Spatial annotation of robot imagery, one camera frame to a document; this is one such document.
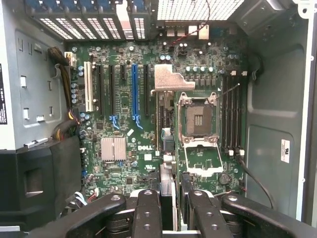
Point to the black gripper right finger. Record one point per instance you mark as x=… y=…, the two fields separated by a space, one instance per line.
x=210 y=220

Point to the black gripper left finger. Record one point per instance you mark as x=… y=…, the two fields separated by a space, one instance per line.
x=146 y=218

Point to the coin cell battery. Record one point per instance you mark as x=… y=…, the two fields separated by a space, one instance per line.
x=224 y=178

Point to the metal socket cover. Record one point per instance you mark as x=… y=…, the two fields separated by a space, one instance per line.
x=205 y=173

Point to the green Dell motherboard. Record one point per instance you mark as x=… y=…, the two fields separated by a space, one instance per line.
x=138 y=158

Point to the silver chipset heatsink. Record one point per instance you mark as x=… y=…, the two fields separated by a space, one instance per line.
x=109 y=148

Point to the CPU socket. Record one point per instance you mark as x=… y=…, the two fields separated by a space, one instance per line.
x=198 y=119

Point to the open PC case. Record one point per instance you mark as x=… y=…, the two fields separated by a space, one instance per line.
x=272 y=124

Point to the black plastic shroud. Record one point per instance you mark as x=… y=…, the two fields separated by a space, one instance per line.
x=37 y=178

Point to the blue expansion slot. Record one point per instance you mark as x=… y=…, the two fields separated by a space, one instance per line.
x=134 y=89

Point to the thin socket locking lever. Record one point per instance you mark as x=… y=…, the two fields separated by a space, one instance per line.
x=227 y=91

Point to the white PCI slot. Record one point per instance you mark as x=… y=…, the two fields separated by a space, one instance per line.
x=88 y=86

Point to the grey power supply unit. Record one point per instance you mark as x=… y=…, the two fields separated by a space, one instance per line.
x=37 y=86

